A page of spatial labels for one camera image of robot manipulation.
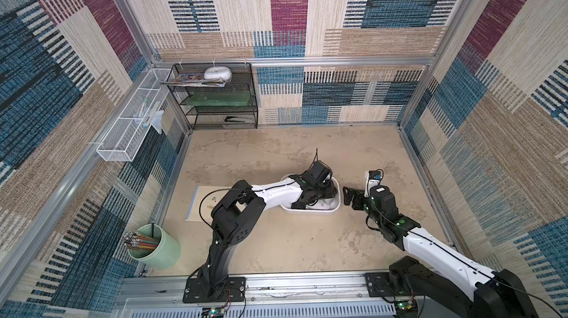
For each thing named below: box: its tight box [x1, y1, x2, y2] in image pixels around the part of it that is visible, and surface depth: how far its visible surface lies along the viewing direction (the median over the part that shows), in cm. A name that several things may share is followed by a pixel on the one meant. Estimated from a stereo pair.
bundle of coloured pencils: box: [122, 230, 160, 251], surface depth 70 cm
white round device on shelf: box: [204, 65, 233, 83], surface depth 91 cm
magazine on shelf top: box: [160, 72, 228, 88], surface depth 87 cm
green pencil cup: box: [127, 223, 182, 270], surface depth 71 cm
